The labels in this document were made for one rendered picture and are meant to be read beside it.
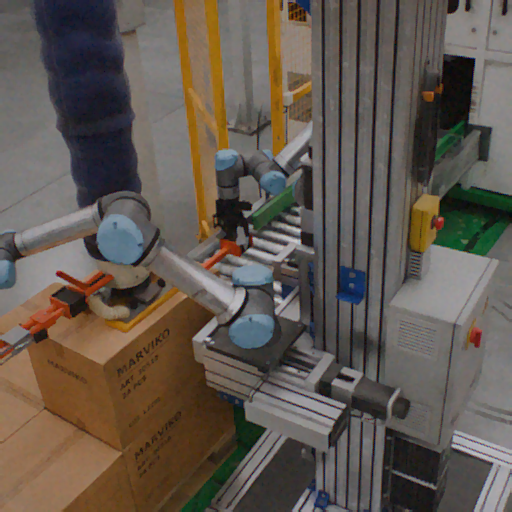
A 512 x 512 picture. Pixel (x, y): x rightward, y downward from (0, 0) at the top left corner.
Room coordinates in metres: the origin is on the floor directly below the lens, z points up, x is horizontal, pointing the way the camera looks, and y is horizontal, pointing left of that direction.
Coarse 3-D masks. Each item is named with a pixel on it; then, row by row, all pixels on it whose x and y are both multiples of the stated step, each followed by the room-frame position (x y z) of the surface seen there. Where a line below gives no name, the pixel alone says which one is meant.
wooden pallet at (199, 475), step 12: (228, 432) 2.12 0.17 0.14; (216, 444) 2.06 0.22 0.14; (228, 444) 2.11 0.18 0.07; (204, 456) 1.99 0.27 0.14; (216, 456) 2.05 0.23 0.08; (204, 468) 2.03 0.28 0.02; (216, 468) 2.04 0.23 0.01; (192, 480) 1.97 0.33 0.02; (204, 480) 1.97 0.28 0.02; (180, 492) 1.92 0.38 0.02; (192, 492) 1.91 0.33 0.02; (168, 504) 1.86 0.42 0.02; (180, 504) 1.86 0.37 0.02
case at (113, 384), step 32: (64, 320) 1.91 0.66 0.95; (96, 320) 1.90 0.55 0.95; (160, 320) 1.90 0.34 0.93; (192, 320) 2.02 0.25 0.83; (32, 352) 1.90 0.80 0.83; (64, 352) 1.78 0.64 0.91; (96, 352) 1.74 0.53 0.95; (128, 352) 1.77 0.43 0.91; (160, 352) 1.88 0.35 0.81; (192, 352) 2.00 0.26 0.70; (64, 384) 1.82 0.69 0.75; (96, 384) 1.71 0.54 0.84; (128, 384) 1.75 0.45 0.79; (160, 384) 1.86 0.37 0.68; (192, 384) 1.98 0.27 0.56; (64, 416) 1.85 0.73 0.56; (96, 416) 1.74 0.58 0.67; (128, 416) 1.72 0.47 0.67
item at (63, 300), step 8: (64, 288) 1.89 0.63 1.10; (72, 288) 1.88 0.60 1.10; (56, 296) 1.85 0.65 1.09; (64, 296) 1.85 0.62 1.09; (72, 296) 1.84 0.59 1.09; (80, 296) 1.84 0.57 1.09; (56, 304) 1.81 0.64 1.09; (64, 304) 1.79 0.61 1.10; (72, 304) 1.79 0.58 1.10; (80, 304) 1.83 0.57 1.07; (72, 312) 1.79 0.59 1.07; (80, 312) 1.81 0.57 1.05
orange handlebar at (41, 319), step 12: (228, 252) 2.07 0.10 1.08; (204, 264) 1.99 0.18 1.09; (96, 276) 1.96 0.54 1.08; (108, 276) 1.95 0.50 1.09; (96, 288) 1.90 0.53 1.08; (36, 312) 1.78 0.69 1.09; (48, 312) 1.78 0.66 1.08; (60, 312) 1.78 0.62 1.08; (24, 324) 1.73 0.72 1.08; (36, 324) 1.75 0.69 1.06; (48, 324) 1.73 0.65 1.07; (0, 348) 1.64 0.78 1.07
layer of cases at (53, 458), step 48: (48, 288) 2.69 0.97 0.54; (0, 336) 2.36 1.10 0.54; (0, 384) 2.06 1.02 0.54; (0, 432) 1.81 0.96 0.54; (48, 432) 1.79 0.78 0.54; (144, 432) 1.77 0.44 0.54; (192, 432) 1.95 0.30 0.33; (0, 480) 1.59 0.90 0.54; (48, 480) 1.58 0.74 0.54; (96, 480) 1.57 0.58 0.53; (144, 480) 1.73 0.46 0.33
